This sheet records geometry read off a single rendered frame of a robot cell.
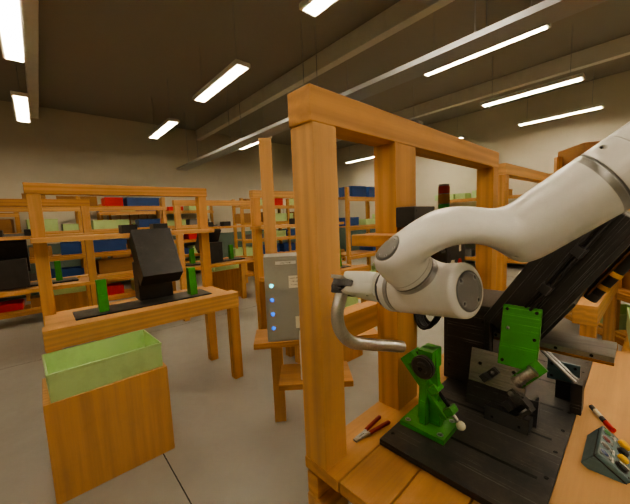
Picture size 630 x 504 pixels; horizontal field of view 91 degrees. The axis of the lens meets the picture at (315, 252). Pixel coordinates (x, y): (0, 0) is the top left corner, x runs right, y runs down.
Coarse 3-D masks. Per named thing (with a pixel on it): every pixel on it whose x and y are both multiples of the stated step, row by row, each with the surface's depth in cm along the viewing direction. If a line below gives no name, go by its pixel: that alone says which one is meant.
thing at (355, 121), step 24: (288, 96) 83; (312, 96) 78; (336, 96) 84; (312, 120) 79; (336, 120) 84; (360, 120) 92; (384, 120) 100; (408, 120) 110; (384, 144) 108; (408, 144) 111; (432, 144) 123; (456, 144) 139; (480, 168) 178
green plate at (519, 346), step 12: (504, 312) 110; (516, 312) 108; (528, 312) 105; (540, 312) 103; (504, 324) 110; (516, 324) 107; (528, 324) 105; (540, 324) 102; (504, 336) 109; (516, 336) 107; (528, 336) 104; (540, 336) 103; (504, 348) 109; (516, 348) 106; (528, 348) 104; (504, 360) 108; (516, 360) 106; (528, 360) 103
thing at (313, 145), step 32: (320, 128) 80; (320, 160) 81; (384, 160) 108; (320, 192) 82; (384, 192) 110; (480, 192) 180; (320, 224) 82; (384, 224) 111; (320, 256) 83; (480, 256) 184; (320, 288) 83; (320, 320) 84; (384, 320) 116; (320, 352) 85; (384, 352) 117; (320, 384) 87; (384, 384) 119; (416, 384) 124; (320, 416) 88; (320, 448) 90
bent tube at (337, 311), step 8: (336, 296) 72; (344, 296) 72; (336, 304) 71; (344, 304) 72; (336, 312) 71; (336, 320) 71; (336, 328) 71; (344, 328) 72; (344, 336) 72; (352, 336) 73; (344, 344) 73; (352, 344) 73; (360, 344) 74; (368, 344) 75; (376, 344) 76; (384, 344) 78; (392, 344) 79; (400, 344) 81
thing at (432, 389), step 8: (416, 352) 104; (408, 360) 104; (408, 368) 105; (416, 376) 103; (432, 384) 100; (440, 384) 101; (432, 392) 100; (440, 392) 100; (432, 400) 99; (440, 400) 101; (440, 408) 98; (448, 408) 97; (456, 408) 98; (440, 416) 98; (448, 416) 97
